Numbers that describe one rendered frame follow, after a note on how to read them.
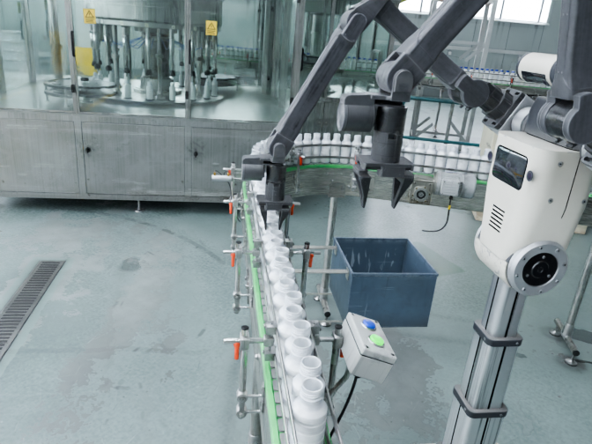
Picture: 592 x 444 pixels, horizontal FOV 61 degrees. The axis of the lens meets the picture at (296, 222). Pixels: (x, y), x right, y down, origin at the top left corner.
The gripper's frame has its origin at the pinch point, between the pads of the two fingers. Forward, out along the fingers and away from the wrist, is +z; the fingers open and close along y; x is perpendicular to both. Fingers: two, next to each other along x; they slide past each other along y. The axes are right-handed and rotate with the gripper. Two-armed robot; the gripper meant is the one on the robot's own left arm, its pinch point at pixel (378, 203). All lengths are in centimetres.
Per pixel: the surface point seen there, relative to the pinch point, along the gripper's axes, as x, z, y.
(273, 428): -18.2, 39.9, -20.6
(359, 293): 55, 53, 17
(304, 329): -9.9, 23.2, -14.8
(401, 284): 56, 50, 31
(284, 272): 14.0, 23.2, -16.2
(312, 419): -29.0, 27.7, -15.8
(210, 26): 352, -25, -44
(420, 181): 157, 42, 75
